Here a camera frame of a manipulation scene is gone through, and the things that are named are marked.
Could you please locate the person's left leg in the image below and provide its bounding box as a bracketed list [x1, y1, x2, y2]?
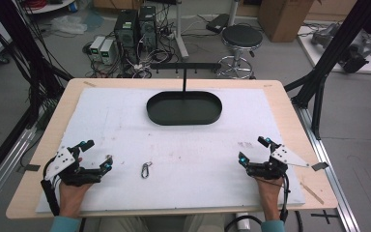
[98, 216, 149, 232]

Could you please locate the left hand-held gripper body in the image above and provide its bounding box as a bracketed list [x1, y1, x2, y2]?
[43, 145, 107, 188]

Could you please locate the person's right hand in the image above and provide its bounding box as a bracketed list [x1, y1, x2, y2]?
[254, 175, 285, 209]

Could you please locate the white foam mat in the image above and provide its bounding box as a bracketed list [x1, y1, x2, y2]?
[35, 87, 306, 215]

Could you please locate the person's right leg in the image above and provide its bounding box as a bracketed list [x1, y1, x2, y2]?
[183, 213, 226, 232]

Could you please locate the round white table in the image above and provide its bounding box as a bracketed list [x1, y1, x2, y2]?
[23, 0, 76, 15]

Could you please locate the black round stool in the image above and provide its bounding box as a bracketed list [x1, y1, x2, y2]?
[216, 24, 264, 80]

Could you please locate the white power supply unit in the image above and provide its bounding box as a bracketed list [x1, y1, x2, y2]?
[100, 39, 116, 66]
[89, 36, 106, 62]

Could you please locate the black computer tower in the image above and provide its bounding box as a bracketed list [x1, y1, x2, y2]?
[114, 9, 140, 64]
[138, 5, 158, 49]

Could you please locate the cardboard box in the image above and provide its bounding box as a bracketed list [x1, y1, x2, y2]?
[258, 0, 317, 44]

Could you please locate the grey robot part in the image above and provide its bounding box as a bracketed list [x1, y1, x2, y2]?
[311, 22, 340, 46]

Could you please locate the white board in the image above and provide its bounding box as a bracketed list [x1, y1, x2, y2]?
[297, 25, 371, 75]

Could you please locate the black metal frame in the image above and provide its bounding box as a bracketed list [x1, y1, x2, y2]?
[0, 0, 75, 191]
[283, 0, 371, 141]

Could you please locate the silver carabiner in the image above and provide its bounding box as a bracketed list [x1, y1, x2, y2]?
[140, 160, 154, 180]

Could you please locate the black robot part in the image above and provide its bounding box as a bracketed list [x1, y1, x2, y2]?
[339, 42, 371, 74]

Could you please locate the black hose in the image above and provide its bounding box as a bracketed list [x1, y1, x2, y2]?
[224, 215, 264, 232]

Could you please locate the black hook rack with tray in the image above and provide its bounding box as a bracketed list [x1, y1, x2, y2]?
[146, 62, 223, 127]

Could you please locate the wooden table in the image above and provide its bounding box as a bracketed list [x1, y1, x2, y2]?
[5, 77, 339, 220]

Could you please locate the right hand-held gripper cable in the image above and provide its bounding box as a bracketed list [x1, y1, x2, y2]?
[279, 173, 291, 223]

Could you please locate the left hand-held gripper cable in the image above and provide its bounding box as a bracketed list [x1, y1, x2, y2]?
[41, 158, 61, 217]

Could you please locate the black flat device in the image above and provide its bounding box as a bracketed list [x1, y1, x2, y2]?
[206, 13, 230, 34]

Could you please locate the aluminium rail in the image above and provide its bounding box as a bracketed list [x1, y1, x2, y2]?
[294, 104, 361, 232]
[0, 127, 38, 217]

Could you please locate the person's left hand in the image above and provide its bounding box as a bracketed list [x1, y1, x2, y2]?
[58, 181, 94, 210]

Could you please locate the thin wooden stick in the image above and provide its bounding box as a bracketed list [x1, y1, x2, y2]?
[300, 182, 325, 206]

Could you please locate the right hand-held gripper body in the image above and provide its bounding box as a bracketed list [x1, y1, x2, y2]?
[245, 143, 310, 181]

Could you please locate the hand-held gripper cable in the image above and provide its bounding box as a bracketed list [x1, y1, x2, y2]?
[41, 158, 61, 217]
[279, 173, 291, 223]

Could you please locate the clear plastic bag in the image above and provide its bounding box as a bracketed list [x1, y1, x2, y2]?
[49, 14, 88, 36]

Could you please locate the person's leg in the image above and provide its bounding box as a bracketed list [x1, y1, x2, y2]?
[98, 216, 149, 232]
[183, 213, 226, 232]

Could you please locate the tangle of cables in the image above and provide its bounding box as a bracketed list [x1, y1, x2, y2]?
[82, 13, 179, 79]

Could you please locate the white table leg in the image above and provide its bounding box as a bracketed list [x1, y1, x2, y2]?
[173, 0, 190, 61]

